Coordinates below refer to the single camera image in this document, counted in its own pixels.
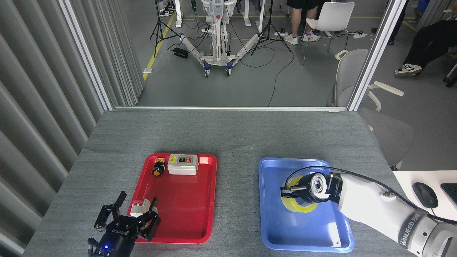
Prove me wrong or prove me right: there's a white circuit breaker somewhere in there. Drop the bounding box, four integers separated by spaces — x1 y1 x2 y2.
130 199 151 217

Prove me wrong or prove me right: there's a blue plastic tray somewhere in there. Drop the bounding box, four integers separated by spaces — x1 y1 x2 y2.
258 157 355 253

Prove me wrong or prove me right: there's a grey chair on castors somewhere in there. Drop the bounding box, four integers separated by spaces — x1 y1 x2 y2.
443 7 457 88

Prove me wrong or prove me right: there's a white desk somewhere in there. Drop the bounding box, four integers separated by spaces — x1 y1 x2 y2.
392 170 457 257

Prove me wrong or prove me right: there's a black floor cable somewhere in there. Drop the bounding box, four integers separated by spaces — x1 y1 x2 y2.
240 34 295 107

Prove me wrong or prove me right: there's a white plastic chair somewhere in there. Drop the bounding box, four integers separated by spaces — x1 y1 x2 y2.
299 2 356 67

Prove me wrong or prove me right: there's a grey pleated curtain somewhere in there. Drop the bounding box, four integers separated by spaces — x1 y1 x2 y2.
0 0 144 257

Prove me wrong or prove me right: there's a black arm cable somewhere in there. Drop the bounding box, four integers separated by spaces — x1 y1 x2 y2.
285 166 457 225

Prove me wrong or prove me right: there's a blue bin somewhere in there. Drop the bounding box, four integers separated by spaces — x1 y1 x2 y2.
414 0 431 19

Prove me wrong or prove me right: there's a black computer mouse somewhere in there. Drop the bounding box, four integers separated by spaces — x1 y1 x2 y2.
412 182 439 209

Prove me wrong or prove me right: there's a red plastic tray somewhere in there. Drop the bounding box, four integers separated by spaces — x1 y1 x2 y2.
127 153 217 245

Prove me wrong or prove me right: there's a black keyboard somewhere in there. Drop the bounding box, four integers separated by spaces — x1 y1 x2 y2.
440 183 457 210

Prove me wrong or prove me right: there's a person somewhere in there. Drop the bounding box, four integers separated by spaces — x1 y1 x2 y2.
284 0 334 45
394 20 457 78
159 0 176 17
371 0 408 46

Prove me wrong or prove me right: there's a grey switch box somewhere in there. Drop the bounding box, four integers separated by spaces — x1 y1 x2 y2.
167 154 199 175

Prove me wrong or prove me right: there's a silver frame post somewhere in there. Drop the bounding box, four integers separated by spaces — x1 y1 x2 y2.
346 0 407 112
59 0 115 111

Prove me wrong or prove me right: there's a black tripod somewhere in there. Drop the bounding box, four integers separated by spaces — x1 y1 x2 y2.
149 0 181 58
250 0 292 57

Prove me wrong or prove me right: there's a silver frame rail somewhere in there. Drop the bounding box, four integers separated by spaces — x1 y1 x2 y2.
114 106 347 111

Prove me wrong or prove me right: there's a white stand on wheels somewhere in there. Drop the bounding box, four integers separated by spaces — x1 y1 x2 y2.
179 0 261 77

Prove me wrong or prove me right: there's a black orange push button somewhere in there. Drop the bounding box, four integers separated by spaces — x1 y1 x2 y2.
152 157 166 177

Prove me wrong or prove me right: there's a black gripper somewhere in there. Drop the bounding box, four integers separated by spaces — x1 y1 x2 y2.
281 175 315 205
94 191 161 257

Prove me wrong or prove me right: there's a yellow tape roll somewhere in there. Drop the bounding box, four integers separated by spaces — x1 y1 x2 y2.
281 176 321 214

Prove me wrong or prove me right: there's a grey office chair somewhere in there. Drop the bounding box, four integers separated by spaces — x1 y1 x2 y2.
327 49 415 171

